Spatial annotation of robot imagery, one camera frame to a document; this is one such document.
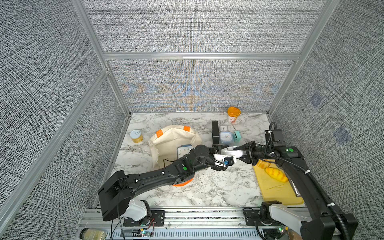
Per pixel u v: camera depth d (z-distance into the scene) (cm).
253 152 65
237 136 100
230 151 71
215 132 100
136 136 100
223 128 107
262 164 88
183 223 73
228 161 56
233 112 107
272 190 83
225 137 102
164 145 93
